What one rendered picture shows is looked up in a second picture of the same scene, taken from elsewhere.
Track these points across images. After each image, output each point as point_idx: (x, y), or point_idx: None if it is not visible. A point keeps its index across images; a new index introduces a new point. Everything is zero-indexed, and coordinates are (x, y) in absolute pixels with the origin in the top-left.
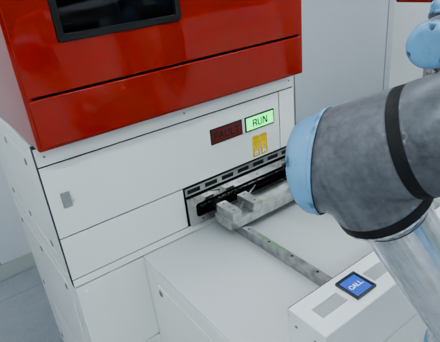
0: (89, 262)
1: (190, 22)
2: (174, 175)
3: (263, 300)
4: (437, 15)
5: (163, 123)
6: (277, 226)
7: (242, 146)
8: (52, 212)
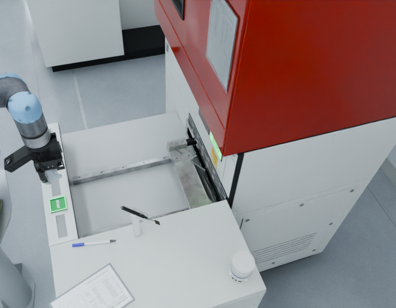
0: (168, 82)
1: (186, 28)
2: (187, 99)
3: (106, 148)
4: (18, 88)
5: None
6: (166, 181)
7: (208, 141)
8: (165, 45)
